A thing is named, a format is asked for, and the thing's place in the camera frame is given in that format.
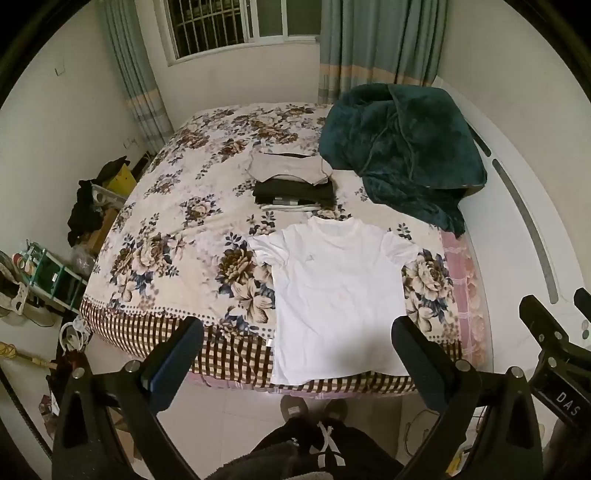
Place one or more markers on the dark green plush blanket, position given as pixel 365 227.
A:
pixel 406 147

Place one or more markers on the bed with floral sheet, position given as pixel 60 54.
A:
pixel 184 184

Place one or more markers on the grey-blue curtain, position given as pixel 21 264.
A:
pixel 134 83
pixel 378 41

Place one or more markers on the person's shoe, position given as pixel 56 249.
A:
pixel 336 410
pixel 295 407

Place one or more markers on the white t-shirt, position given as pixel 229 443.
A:
pixel 337 286

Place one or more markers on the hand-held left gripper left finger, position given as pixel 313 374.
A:
pixel 173 364

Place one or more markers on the barred window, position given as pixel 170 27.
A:
pixel 240 23

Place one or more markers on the white plastic appliance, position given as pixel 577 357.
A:
pixel 18 295

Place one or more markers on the white curved headboard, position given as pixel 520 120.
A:
pixel 508 240

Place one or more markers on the pink checked mattress cover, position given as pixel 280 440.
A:
pixel 466 286

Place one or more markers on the yellow box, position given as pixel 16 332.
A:
pixel 122 182

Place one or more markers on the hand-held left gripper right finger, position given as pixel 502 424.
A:
pixel 418 360

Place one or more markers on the green frame rack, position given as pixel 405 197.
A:
pixel 55 281

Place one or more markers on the person's right shoe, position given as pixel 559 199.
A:
pixel 336 410

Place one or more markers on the beige folded garment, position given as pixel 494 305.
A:
pixel 286 167

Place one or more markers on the pile of black clothes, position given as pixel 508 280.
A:
pixel 83 207

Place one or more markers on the person's left shoe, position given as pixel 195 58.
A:
pixel 295 407

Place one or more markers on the person's black trousers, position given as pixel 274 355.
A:
pixel 323 454

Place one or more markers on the white grey folded garment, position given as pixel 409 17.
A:
pixel 288 208

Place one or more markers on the cardboard box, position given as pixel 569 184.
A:
pixel 101 230

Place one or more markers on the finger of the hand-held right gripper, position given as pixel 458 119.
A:
pixel 582 302
pixel 538 316

